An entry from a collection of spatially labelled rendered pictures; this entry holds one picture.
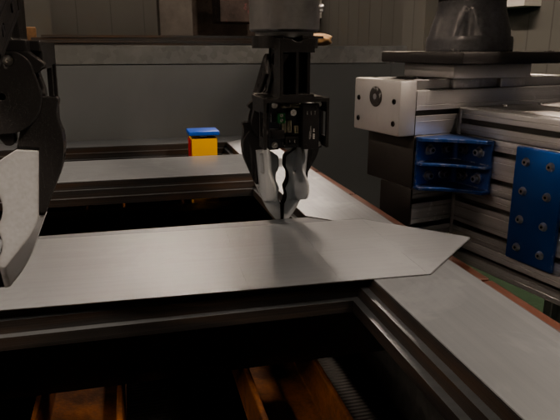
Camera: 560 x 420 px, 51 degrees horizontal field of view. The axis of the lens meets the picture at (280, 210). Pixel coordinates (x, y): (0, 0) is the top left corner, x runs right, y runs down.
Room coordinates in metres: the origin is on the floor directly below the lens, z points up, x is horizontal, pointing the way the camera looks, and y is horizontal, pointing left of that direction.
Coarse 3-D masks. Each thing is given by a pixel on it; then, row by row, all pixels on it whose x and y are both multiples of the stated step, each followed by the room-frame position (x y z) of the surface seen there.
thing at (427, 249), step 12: (384, 228) 0.62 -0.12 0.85; (396, 228) 0.62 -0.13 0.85; (408, 228) 0.62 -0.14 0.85; (420, 228) 0.62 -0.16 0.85; (396, 240) 0.58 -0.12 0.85; (408, 240) 0.58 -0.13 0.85; (420, 240) 0.58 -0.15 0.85; (432, 240) 0.58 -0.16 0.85; (444, 240) 0.58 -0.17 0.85; (408, 252) 0.54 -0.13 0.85; (420, 252) 0.54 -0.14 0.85; (432, 252) 0.54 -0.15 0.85; (444, 252) 0.54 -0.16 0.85; (420, 264) 0.51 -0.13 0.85; (432, 264) 0.51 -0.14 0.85
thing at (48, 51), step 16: (16, 32) 0.39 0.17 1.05; (16, 48) 0.34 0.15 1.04; (32, 48) 0.36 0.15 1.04; (48, 48) 0.39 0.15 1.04; (16, 64) 0.34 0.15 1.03; (32, 64) 0.34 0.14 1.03; (48, 64) 0.38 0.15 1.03; (0, 80) 0.33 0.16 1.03; (16, 80) 0.34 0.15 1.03; (32, 80) 0.34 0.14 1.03; (48, 80) 0.39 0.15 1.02; (16, 96) 0.34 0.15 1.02; (32, 96) 0.34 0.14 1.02; (0, 112) 0.33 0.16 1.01; (16, 112) 0.34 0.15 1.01; (32, 112) 0.34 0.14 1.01; (0, 128) 0.33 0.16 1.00; (16, 128) 0.34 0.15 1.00
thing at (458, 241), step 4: (436, 232) 0.61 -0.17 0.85; (440, 232) 0.61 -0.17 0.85; (444, 232) 0.61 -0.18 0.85; (440, 236) 0.59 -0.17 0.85; (444, 236) 0.59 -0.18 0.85; (448, 236) 0.59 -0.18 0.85; (452, 236) 0.59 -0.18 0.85; (456, 236) 0.59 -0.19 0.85; (460, 236) 0.59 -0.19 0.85; (464, 236) 0.59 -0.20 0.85; (448, 240) 0.58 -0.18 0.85; (452, 240) 0.58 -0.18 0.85; (456, 240) 0.58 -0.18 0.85; (460, 240) 0.58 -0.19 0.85; (464, 240) 0.58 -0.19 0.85; (452, 244) 0.57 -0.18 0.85; (456, 244) 0.57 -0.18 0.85; (460, 244) 0.57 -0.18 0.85
